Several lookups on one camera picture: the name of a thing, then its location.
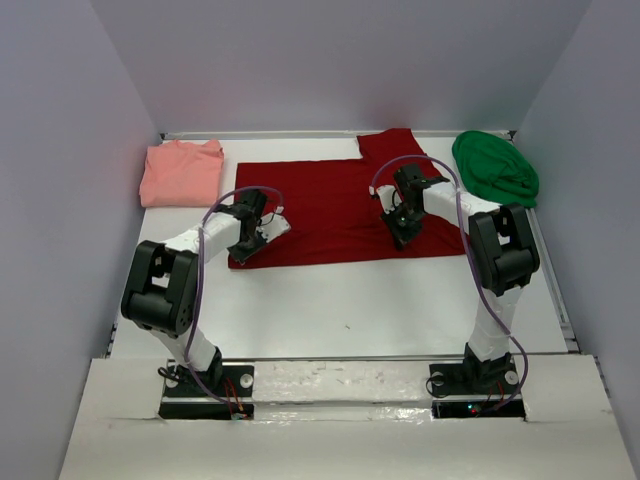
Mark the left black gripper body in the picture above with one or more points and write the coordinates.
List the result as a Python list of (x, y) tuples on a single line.
[(257, 234)]

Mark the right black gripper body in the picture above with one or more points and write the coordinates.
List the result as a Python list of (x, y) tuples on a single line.
[(403, 210)]

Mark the red t shirt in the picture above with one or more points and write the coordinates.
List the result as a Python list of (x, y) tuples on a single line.
[(332, 217)]

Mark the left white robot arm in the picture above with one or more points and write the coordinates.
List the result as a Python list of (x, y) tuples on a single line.
[(164, 290)]

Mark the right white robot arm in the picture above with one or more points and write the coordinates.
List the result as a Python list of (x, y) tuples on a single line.
[(502, 255)]

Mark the folded pink t shirt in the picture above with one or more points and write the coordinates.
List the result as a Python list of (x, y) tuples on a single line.
[(182, 174)]

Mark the green t shirt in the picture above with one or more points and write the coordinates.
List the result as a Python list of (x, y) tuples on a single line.
[(493, 169)]

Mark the white front cover board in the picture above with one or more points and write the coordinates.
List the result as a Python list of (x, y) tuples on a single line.
[(347, 420)]

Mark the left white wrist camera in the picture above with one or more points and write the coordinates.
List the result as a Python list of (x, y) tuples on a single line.
[(272, 226)]

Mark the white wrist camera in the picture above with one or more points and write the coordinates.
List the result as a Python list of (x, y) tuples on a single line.
[(272, 226), (388, 197)]

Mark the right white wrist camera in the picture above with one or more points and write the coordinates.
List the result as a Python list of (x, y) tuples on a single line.
[(388, 197)]

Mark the aluminium table frame rail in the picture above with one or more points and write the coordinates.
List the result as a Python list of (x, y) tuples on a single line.
[(312, 134)]

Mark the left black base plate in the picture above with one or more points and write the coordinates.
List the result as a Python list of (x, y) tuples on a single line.
[(183, 398)]

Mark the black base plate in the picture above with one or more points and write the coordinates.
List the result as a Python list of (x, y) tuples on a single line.
[(183, 398), (456, 395)]

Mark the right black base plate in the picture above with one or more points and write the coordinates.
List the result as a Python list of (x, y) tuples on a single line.
[(456, 395)]

